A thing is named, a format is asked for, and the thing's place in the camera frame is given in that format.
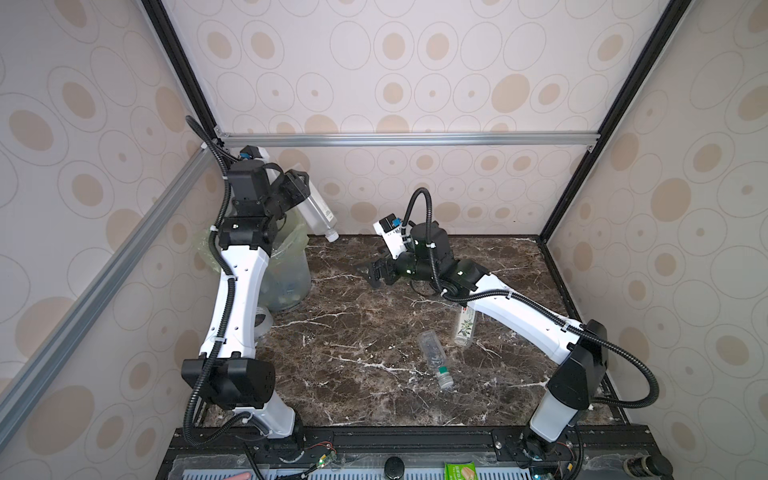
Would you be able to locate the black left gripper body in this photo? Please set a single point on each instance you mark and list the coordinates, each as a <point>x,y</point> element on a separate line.
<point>290,192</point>

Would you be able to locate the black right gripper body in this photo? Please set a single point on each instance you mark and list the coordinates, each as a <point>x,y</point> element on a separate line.
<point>404,266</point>

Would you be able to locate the clear bottle white cap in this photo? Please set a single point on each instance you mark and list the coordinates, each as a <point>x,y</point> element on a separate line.
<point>318,216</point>

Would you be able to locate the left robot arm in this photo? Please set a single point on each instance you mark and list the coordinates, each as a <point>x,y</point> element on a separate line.
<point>230,386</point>

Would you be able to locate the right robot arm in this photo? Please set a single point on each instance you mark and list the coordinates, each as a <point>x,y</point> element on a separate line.
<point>425,254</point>

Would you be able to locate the green plastic bin liner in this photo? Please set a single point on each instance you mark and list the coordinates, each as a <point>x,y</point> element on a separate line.
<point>288,263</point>

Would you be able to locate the grey mesh waste bin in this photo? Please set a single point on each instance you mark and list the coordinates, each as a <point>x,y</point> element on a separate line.
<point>281,296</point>

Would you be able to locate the clear bottle green neck band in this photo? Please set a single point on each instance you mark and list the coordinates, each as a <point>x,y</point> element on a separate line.
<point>436,359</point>

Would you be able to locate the clear bottle green label grey cap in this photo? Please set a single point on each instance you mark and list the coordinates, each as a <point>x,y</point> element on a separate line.
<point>465,327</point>

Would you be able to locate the black round knob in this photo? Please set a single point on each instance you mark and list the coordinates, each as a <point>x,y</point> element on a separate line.
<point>394,468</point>

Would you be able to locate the green snack packet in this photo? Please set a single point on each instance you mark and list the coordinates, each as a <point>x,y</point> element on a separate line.
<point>460,471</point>

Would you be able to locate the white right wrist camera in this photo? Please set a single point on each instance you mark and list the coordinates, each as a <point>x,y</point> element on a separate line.
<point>390,229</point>

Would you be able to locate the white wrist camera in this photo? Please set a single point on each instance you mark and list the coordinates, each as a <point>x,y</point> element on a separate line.
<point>255,155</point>
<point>390,229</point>

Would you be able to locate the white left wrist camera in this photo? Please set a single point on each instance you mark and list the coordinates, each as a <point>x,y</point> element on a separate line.
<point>255,155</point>

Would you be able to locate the aluminium frame rail back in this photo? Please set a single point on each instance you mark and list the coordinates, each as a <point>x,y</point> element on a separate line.
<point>422,139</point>

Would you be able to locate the aluminium frame rail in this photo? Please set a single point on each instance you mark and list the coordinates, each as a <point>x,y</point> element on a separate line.
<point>422,139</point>
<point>43,367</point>

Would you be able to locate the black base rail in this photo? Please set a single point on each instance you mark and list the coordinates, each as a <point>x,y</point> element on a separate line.
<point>582,452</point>

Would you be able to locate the aluminium frame rail left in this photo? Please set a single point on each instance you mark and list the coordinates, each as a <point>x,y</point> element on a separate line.
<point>43,367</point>

